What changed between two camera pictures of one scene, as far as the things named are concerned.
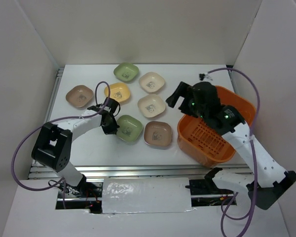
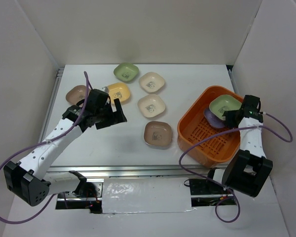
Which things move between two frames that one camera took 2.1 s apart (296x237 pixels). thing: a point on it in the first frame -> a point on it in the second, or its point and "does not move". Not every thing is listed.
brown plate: [158, 133] does not move
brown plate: [79, 96] does not move
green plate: [129, 129] -> [221, 103]
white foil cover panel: [146, 195] does not move
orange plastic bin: [206, 145] does not move
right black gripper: [184, 90] -> [229, 123]
